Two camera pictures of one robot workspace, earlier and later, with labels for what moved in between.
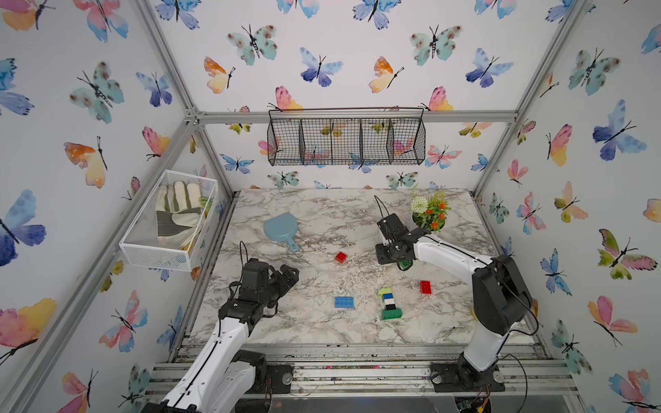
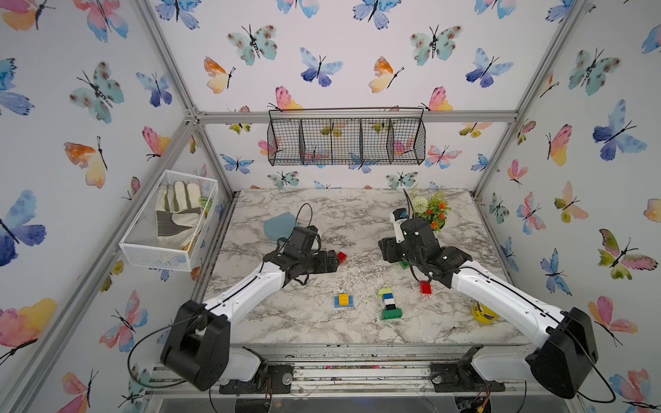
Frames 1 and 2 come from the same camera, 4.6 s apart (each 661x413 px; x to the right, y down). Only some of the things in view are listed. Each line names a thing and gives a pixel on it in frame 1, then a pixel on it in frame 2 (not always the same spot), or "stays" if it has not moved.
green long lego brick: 392,314 stays
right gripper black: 379,254 stays
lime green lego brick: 384,291 stays
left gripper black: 284,285 to 323,267
